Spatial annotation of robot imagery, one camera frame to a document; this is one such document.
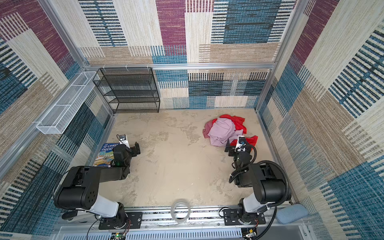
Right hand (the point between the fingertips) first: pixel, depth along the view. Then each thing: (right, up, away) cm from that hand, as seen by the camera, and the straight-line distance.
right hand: (236, 140), depth 90 cm
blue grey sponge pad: (+19, -33, -18) cm, 42 cm away
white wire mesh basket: (-90, +20, -12) cm, 93 cm away
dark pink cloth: (-16, +8, +16) cm, 24 cm away
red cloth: (+5, +10, +13) cm, 17 cm away
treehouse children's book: (-80, -11, +3) cm, 81 cm away
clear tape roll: (-32, -35, -12) cm, 49 cm away
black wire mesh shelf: (-73, +34, +20) cm, 83 cm away
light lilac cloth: (-7, +6, +7) cm, 11 cm away
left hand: (-66, -1, +3) cm, 66 cm away
